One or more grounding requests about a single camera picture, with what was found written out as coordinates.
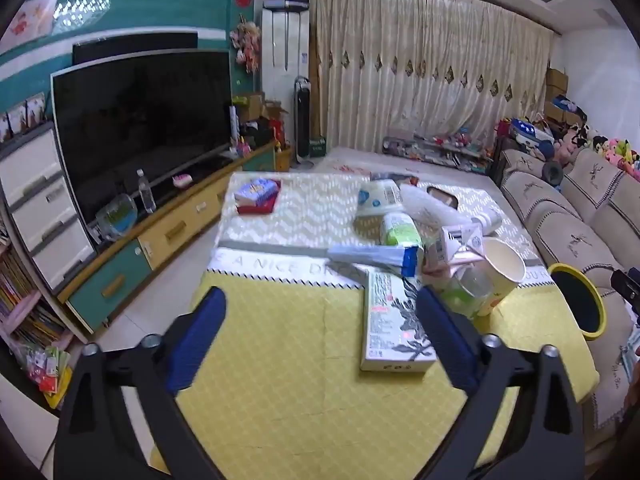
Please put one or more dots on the white flat box leaf print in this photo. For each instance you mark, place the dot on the white flat box leaf print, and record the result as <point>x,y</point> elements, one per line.
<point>390,320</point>

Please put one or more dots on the blue box on red book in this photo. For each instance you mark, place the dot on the blue box on red book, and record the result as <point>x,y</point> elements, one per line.
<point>262,206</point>

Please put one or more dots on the mirrored wall decor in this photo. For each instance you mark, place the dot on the mirrored wall decor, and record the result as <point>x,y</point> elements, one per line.
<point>80,12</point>

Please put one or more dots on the white and blue paper bowl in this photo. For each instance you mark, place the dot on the white and blue paper bowl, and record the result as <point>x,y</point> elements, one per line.
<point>380,197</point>

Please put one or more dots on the white paper cup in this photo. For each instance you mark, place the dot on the white paper cup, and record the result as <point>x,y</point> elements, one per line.
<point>500,270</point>

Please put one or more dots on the blue tissue pack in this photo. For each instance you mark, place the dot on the blue tissue pack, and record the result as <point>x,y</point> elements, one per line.
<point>256,191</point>

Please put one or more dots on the yellow wooden bucket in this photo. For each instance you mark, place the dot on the yellow wooden bucket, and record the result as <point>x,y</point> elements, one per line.
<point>282,157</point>

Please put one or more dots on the cream patterned curtain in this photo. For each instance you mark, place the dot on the cream patterned curtain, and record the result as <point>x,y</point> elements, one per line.
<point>425,60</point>

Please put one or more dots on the pink wall picture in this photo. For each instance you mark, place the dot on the pink wall picture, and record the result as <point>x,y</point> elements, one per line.
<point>27,17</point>

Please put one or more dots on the white drawer cabinet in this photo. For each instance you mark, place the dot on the white drawer cabinet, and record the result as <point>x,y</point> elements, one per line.
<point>40,200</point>

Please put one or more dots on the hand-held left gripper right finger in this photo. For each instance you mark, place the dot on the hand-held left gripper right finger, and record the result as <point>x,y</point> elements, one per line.
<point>445,340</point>

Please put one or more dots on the black bin with yellow rim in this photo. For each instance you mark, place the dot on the black bin with yellow rim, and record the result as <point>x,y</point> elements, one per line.
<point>580,305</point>

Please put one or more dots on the open cardboard boxes clutter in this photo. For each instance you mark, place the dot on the open cardboard boxes clutter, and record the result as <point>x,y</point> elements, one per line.
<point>260,115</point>

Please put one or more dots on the clear water bottle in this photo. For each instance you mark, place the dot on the clear water bottle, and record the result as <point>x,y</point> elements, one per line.
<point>146,192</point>

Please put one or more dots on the green and white can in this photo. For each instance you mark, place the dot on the green and white can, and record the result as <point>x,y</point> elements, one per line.
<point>400,230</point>

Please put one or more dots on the white floral floor mat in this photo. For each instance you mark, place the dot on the white floral floor mat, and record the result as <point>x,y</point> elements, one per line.
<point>345,160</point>

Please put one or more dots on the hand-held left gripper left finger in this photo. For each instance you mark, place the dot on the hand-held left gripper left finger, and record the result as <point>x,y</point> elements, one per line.
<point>197,340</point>

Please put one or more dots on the glass fish bowl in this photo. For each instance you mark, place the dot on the glass fish bowl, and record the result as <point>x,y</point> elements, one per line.
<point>116,216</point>

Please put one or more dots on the hanging flower decoration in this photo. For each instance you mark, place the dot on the hanging flower decoration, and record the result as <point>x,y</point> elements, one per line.
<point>247,47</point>

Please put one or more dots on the yellow and white printed tablecloth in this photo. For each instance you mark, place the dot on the yellow and white printed tablecloth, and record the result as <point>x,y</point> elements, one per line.
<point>280,340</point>

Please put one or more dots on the white standing air conditioner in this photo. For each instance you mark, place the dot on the white standing air conditioner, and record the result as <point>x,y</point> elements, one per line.
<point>280,40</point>

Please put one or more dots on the clear plastic cup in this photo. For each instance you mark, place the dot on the clear plastic cup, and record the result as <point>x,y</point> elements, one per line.
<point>467,290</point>

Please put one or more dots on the black tower fan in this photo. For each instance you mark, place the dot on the black tower fan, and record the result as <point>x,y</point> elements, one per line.
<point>303,120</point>

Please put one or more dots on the pile of plush toys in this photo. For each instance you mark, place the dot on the pile of plush toys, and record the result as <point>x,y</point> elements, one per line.
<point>600,147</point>

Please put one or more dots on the yellow and green television stand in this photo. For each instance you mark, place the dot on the yellow and green television stand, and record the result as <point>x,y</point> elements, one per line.
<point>165,240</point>

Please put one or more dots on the beige sofa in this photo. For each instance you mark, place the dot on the beige sofa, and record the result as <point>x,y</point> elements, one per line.
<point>565,225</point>

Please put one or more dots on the green box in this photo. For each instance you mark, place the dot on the green box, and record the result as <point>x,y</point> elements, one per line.
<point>318,146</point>

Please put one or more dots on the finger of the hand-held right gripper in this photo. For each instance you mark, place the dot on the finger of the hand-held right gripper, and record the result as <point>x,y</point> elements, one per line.
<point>627,287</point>

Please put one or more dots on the low shelf with toys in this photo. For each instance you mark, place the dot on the low shelf with toys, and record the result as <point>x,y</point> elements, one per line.
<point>440,147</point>

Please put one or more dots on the pile of colourful packets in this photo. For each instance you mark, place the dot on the pile of colourful packets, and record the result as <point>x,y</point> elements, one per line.
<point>47,375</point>

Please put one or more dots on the dark printed packet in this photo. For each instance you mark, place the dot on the dark printed packet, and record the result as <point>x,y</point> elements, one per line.
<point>395,177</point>

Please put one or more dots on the white milk carton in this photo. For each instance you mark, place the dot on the white milk carton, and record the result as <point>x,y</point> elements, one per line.
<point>450,247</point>

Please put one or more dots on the blue star print bag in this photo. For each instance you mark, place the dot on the blue star print bag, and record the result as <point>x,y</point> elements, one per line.
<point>530,134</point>

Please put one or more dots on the blue and white foil packet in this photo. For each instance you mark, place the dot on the blue and white foil packet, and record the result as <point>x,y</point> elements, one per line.
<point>372,258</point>

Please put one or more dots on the large black television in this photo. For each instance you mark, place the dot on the large black television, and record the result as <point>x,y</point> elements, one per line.
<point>140,130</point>

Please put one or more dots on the stack of cardboard boxes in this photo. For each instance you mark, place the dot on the stack of cardboard boxes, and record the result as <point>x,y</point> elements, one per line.
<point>556,95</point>

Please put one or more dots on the shelf of books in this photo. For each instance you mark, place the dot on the shelf of books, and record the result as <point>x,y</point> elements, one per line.
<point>25,305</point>

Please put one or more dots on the row of framed photos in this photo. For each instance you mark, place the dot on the row of framed photos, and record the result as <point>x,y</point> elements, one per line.
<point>22,115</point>

